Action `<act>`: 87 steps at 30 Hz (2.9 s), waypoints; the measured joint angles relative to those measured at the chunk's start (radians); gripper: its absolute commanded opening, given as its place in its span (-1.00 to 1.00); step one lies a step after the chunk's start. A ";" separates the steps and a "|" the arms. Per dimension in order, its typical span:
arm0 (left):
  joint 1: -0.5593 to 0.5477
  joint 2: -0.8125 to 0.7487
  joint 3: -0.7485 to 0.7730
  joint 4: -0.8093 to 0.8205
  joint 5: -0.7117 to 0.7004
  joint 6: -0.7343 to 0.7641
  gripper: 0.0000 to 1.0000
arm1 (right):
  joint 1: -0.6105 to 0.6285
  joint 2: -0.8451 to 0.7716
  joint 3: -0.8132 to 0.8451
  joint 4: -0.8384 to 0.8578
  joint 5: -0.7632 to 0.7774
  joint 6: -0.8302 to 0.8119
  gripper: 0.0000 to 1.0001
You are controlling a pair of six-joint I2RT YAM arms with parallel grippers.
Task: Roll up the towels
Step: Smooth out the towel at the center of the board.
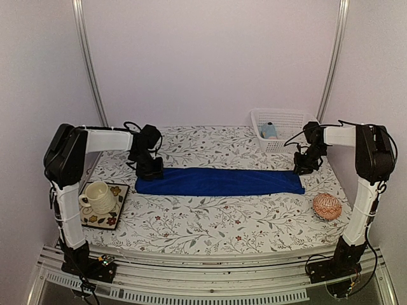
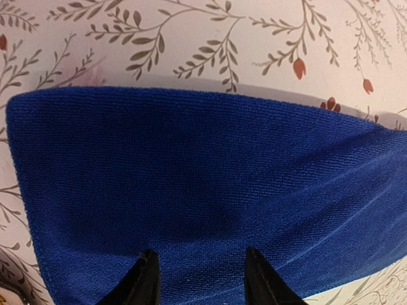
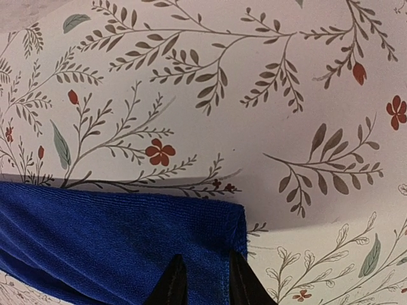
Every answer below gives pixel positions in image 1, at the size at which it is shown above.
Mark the red white patterned bowl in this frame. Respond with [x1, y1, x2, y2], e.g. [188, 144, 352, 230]
[312, 193, 342, 220]

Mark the right aluminium frame post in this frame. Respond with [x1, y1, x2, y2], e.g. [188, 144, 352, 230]
[317, 0, 350, 122]

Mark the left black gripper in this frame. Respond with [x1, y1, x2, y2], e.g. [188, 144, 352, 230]
[131, 150, 164, 180]

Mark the white plastic perforated basket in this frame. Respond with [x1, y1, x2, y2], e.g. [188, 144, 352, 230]
[250, 109, 317, 154]

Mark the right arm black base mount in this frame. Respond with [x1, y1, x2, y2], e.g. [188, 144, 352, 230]
[305, 243, 366, 283]

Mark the floral square coaster tile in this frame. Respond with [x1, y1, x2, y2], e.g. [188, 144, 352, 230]
[78, 181, 130, 231]

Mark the light blue orange dotted towel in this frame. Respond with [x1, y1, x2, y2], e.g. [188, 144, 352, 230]
[260, 122, 278, 139]

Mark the left aluminium frame post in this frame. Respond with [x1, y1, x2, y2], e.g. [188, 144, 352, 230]
[72, 0, 109, 126]

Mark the floral patterned tablecloth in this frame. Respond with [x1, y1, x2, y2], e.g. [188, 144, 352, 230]
[83, 126, 352, 255]

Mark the aluminium frame post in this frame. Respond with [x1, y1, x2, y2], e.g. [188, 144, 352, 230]
[317, 0, 350, 122]
[72, 0, 109, 126]

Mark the front aluminium rail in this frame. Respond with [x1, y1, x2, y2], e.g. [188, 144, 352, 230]
[24, 246, 400, 304]

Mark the dark blue towel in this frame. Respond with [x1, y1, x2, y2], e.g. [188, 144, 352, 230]
[135, 168, 305, 197]

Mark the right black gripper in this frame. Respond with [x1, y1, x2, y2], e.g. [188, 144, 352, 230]
[294, 145, 328, 175]

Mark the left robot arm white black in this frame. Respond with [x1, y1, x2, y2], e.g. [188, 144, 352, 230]
[43, 122, 163, 250]

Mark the cream ribbed mug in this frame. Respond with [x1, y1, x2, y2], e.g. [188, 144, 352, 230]
[78, 181, 116, 214]

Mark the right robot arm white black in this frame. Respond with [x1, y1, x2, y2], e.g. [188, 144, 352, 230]
[294, 121, 398, 277]

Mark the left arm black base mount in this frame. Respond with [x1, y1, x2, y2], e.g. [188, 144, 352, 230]
[60, 242, 117, 283]

